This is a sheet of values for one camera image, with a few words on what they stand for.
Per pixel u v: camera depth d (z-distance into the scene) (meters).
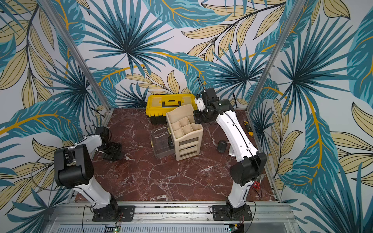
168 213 0.75
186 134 0.73
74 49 0.82
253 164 0.44
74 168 0.48
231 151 0.96
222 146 0.97
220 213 0.73
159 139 1.01
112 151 0.81
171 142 0.87
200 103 0.72
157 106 0.98
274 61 0.89
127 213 0.73
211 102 0.54
